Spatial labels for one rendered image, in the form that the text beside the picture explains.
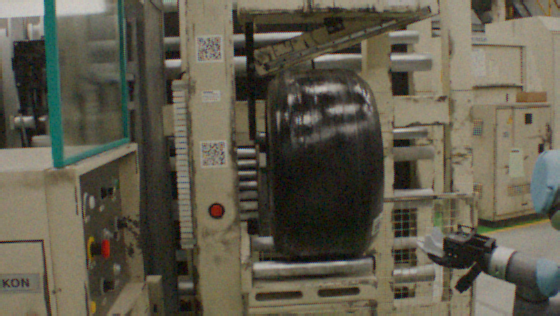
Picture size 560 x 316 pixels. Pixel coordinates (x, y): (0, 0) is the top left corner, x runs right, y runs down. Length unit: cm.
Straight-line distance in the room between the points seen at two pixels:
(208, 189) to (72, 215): 69
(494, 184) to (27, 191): 526
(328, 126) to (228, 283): 55
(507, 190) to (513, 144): 47
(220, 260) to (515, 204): 481
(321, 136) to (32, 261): 75
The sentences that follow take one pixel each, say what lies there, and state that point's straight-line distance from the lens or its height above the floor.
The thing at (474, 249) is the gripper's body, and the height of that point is 101.
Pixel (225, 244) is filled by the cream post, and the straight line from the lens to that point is 164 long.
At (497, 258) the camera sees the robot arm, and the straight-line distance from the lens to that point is 134.
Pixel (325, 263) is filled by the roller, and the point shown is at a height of 91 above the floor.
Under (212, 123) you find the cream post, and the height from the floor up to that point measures 130.
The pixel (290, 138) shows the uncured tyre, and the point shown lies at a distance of 142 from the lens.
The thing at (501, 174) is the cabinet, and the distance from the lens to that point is 597.
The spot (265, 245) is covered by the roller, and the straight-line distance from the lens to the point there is 185.
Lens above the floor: 137
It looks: 6 degrees down
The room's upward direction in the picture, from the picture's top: 2 degrees counter-clockwise
